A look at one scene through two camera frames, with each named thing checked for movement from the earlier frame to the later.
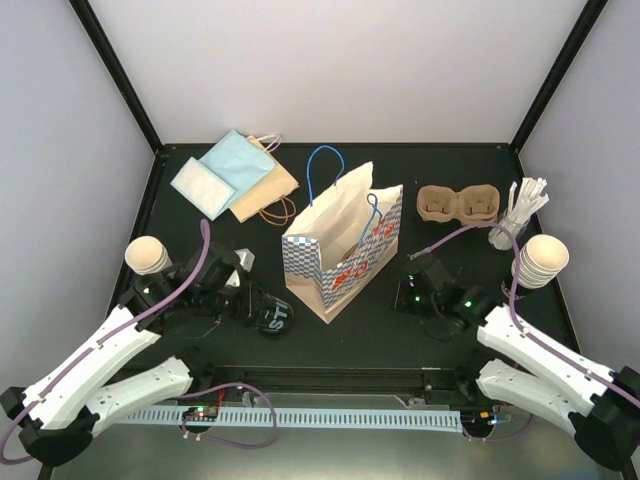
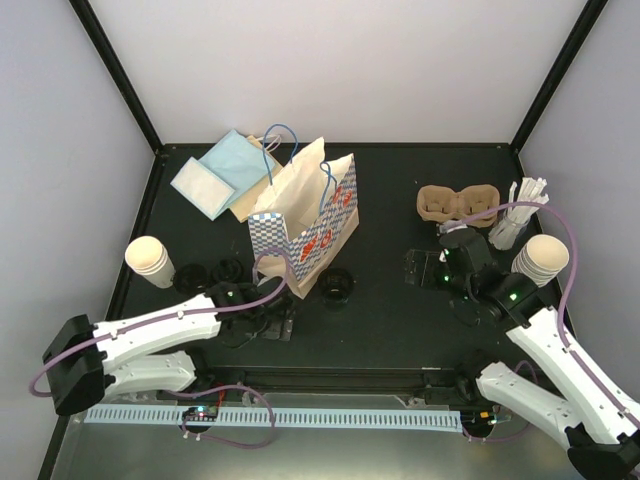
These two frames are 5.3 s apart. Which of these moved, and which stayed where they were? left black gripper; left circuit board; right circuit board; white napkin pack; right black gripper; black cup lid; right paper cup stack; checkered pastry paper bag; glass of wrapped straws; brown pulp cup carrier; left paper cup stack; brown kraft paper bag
Moved: checkered pastry paper bag; left black gripper; right black gripper; black cup lid
Stayed: brown kraft paper bag; glass of wrapped straws; right paper cup stack; left circuit board; left paper cup stack; white napkin pack; right circuit board; brown pulp cup carrier
